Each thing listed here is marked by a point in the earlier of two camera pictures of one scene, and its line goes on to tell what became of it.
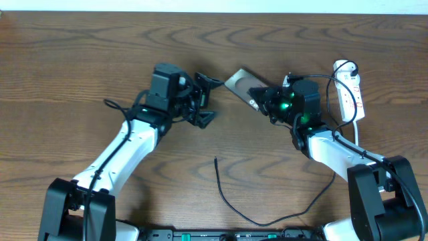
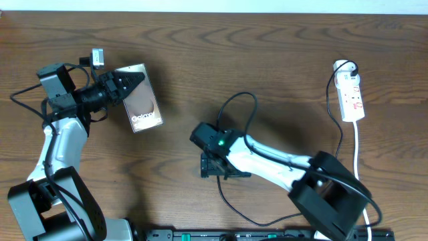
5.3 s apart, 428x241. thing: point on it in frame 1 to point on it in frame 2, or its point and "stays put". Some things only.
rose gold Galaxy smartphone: x=239 y=83 to x=141 y=104
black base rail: x=289 y=233 stays put
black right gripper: x=268 y=95 to x=208 y=169
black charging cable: x=328 y=79 to x=239 y=211
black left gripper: x=203 y=95 to x=112 y=84
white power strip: x=347 y=84 stays put
